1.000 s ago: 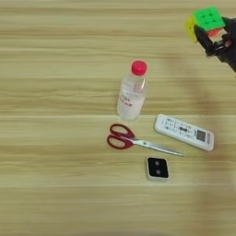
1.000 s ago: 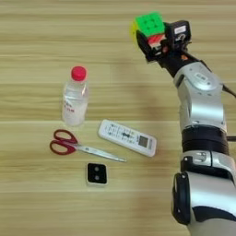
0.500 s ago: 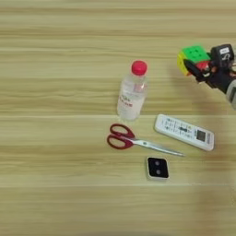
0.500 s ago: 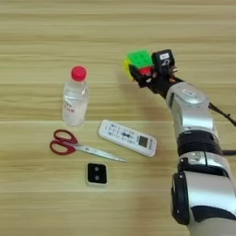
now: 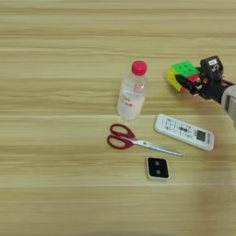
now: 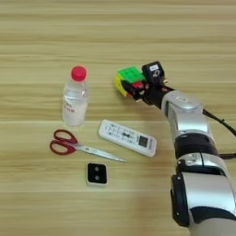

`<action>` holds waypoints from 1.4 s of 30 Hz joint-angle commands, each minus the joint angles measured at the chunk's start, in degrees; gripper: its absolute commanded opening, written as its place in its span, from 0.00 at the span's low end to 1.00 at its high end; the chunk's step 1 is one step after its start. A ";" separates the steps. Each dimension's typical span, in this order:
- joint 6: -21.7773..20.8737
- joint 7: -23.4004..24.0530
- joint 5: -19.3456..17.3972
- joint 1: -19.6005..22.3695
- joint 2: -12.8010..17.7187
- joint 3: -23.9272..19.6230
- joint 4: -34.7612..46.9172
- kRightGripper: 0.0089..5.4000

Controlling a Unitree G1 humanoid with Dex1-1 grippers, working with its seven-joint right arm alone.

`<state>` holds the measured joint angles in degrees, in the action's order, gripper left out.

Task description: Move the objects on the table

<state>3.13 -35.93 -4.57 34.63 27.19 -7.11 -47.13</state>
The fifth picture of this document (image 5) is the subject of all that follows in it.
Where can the colourful puzzle cube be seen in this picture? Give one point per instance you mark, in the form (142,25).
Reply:
(184,68)

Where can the clear bottle red cap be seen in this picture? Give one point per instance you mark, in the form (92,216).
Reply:
(132,95)

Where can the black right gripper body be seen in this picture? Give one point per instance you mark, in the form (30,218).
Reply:
(212,86)

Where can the small black box white label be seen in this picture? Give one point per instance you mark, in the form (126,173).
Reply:
(212,64)

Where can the white remote control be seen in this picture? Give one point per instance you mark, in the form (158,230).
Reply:
(184,130)

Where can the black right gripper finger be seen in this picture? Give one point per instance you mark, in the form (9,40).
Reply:
(188,83)

